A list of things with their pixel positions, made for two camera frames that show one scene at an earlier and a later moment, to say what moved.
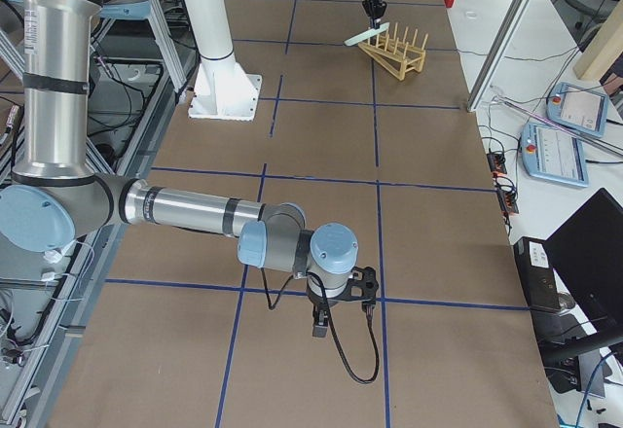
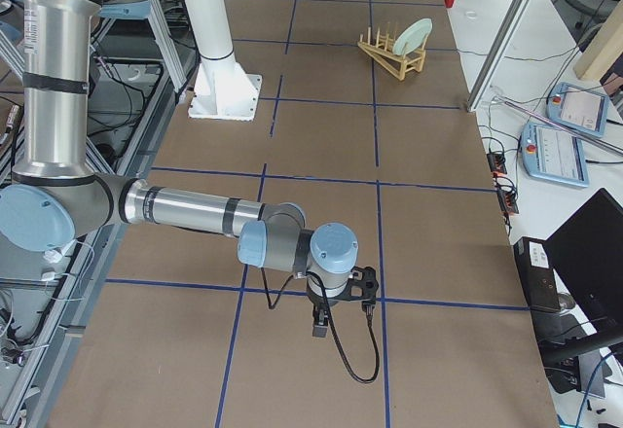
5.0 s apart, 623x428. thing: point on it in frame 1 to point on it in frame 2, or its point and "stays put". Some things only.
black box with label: (536, 274) stays put
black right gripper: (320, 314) stays put
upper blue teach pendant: (576, 108) stays put
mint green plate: (366, 35) to (413, 37)
